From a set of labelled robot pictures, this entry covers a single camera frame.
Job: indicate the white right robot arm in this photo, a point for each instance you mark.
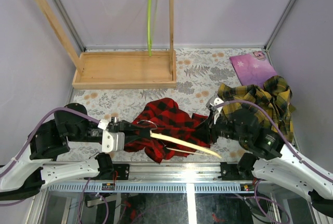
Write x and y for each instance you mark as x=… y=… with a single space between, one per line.
x=268 y=157

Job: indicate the cream wooden hanger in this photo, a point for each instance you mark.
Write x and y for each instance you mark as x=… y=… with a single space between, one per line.
x=180 y=142

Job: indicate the yellow black plaid shirt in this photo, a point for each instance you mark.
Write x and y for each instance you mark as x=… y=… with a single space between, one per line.
x=273 y=97

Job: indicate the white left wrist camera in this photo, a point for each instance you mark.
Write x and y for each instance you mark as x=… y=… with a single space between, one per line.
x=113 y=138

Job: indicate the aluminium front rail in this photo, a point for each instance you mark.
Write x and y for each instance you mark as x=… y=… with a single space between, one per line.
x=187 y=172

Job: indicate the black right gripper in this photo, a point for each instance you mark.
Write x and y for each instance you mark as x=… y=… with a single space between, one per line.
x=207 y=127

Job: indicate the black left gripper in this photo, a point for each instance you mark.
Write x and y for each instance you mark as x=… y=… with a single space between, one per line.
x=127 y=132

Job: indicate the wooden clothes rack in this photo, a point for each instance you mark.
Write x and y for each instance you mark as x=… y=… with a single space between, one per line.
x=118 y=70

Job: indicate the purple folded cloth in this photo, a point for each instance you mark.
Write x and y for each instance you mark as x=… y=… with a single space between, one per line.
x=252 y=68

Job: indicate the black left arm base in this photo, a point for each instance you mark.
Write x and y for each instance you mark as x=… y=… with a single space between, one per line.
x=117 y=172

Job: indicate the red black plaid shirt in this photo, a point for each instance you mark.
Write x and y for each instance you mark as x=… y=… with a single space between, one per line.
x=165 y=117

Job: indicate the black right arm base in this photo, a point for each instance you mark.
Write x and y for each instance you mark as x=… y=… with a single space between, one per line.
x=238 y=171

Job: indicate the perforated cable duct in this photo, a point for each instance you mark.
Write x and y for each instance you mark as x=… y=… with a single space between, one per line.
x=130 y=187

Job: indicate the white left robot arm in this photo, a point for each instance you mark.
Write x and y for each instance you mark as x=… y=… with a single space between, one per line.
x=34 y=167

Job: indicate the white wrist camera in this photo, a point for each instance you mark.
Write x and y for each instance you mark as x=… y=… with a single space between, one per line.
x=214 y=106
x=113 y=138

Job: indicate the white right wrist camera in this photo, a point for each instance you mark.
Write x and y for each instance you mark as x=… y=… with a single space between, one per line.
x=214 y=106

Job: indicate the green hanger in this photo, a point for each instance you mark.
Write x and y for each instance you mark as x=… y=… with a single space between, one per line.
x=151 y=21

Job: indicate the floral table mat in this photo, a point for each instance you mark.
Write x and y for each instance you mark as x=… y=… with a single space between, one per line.
x=200 y=72

